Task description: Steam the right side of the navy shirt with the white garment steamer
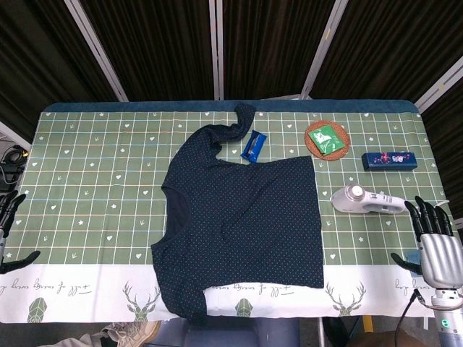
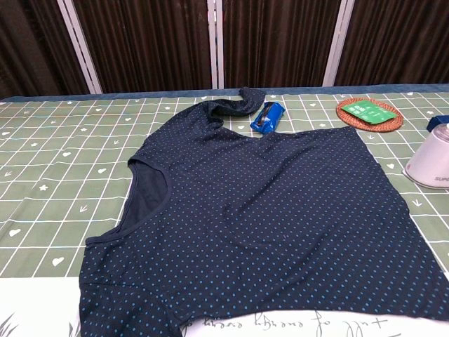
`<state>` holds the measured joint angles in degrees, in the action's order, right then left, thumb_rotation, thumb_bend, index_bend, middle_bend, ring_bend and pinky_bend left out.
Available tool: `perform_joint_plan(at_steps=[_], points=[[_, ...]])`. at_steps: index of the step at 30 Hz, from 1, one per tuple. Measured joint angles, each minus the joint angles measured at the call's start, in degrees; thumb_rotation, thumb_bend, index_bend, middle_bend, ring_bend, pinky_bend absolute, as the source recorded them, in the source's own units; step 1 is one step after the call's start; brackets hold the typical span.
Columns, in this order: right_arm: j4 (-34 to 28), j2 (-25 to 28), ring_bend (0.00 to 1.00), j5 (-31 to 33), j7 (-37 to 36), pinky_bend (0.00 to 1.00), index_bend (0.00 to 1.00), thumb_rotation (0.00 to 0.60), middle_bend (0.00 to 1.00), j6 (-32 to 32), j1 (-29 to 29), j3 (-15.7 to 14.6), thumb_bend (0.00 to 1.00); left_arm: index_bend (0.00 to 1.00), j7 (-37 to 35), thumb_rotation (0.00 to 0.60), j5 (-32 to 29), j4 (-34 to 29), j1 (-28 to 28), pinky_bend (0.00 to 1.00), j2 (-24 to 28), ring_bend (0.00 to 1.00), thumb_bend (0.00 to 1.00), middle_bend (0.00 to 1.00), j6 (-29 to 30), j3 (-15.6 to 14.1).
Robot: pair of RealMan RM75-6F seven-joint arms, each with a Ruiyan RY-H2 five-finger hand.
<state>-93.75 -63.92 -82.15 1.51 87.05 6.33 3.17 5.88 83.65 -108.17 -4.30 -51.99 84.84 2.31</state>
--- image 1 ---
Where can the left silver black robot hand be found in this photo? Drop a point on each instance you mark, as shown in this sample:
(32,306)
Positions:
(11,209)

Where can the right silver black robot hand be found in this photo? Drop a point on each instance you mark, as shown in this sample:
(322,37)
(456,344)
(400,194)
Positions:
(439,256)

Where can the blue grey chair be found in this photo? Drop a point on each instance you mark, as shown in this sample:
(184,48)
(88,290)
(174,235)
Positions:
(224,334)

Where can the navy polka dot t-shirt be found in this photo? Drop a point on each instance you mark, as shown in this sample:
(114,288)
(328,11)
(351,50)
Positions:
(235,217)

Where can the dark blue floral box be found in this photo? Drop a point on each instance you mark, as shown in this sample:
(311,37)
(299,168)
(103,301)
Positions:
(390,160)

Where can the green sachet packet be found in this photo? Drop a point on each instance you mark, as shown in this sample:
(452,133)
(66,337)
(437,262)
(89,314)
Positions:
(325,140)

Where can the round woven brown coaster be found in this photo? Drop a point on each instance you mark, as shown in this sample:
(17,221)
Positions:
(309,145)

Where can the blue snack packet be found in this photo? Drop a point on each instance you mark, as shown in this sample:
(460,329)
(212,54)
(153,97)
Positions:
(253,146)

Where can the beige sneaker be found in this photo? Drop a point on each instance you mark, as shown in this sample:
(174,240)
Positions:
(126,332)

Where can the green checkered tablecloth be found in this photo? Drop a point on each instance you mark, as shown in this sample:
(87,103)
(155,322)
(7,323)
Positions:
(90,162)

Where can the small teal paper box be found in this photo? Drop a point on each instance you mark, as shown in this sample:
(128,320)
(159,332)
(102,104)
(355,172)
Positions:
(413,258)

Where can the dark brown pleated curtain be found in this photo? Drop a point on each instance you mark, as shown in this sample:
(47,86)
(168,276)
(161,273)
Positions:
(267,47)
(390,43)
(155,47)
(36,54)
(448,123)

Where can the white handheld steamer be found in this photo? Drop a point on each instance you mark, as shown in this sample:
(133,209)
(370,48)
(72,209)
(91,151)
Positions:
(365,200)

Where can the white partition frame post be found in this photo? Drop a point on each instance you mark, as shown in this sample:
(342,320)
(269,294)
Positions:
(16,135)
(96,50)
(216,50)
(323,50)
(439,86)

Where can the blue table pad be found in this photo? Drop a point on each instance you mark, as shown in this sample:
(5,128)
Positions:
(144,106)

